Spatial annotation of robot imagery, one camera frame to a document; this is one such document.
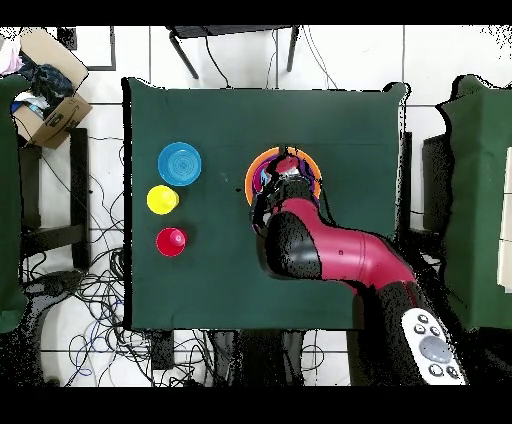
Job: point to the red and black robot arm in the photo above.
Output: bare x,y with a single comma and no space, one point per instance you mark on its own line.
348,252

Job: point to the black power brick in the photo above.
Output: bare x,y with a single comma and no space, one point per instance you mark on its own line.
162,352

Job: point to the blue plastic bowl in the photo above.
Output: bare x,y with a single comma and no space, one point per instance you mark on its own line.
179,164

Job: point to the dark green tablecloth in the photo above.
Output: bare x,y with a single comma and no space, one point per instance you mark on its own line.
260,116

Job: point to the red plastic cup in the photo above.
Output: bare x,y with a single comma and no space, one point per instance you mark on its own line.
171,242

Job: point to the large orange plastic bowl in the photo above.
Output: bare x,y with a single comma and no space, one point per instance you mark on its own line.
248,184

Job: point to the black stand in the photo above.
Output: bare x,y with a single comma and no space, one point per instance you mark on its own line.
436,180

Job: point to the black metal frame table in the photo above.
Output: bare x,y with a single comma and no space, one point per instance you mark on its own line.
232,31

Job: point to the black floor device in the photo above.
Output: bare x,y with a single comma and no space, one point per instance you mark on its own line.
60,282

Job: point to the purple plastic bowl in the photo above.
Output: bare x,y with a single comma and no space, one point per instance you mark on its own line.
256,180

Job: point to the yellow plastic cup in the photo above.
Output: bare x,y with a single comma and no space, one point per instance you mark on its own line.
162,200

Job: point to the black floor frame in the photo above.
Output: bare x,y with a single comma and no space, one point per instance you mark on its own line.
66,38

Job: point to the green cloth covered table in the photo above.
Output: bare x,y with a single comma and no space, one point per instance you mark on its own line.
10,200
480,200

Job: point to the cardboard box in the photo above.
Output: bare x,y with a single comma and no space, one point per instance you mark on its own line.
60,120

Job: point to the blue plastic cup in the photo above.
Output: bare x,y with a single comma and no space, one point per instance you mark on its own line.
264,178

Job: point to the white panel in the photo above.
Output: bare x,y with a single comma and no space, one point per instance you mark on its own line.
507,260

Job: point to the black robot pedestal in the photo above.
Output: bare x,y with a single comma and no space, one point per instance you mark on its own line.
260,360

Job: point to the pile of clothes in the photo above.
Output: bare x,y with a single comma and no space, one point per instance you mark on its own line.
48,84

